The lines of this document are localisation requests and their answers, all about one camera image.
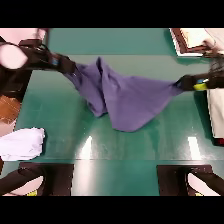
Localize brown garment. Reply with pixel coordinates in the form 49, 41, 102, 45
169, 28, 214, 56

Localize purple shirt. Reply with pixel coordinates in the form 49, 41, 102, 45
63, 56, 185, 133

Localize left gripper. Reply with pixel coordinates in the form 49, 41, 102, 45
58, 55, 77, 75

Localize white garment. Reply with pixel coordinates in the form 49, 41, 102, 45
0, 127, 46, 162
206, 87, 224, 140
179, 28, 224, 51

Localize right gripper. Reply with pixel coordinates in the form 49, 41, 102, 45
176, 74, 198, 92

